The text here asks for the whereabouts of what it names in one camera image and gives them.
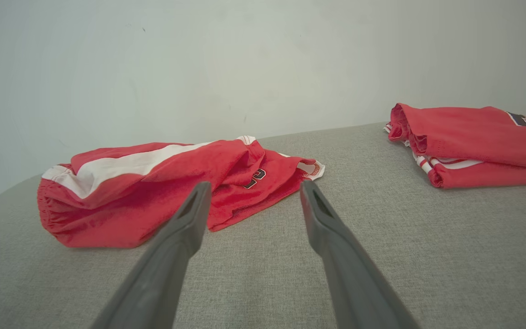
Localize red shorts with white stripe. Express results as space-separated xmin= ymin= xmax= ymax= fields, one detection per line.
xmin=37 ymin=135 xmax=326 ymax=249

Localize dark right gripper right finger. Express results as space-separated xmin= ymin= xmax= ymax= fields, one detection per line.
xmin=300 ymin=180 xmax=421 ymax=329

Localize red jersey with white sleeves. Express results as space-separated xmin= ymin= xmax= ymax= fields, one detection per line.
xmin=384 ymin=103 xmax=526 ymax=189

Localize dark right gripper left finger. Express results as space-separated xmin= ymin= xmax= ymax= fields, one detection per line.
xmin=90 ymin=181 xmax=212 ymax=329

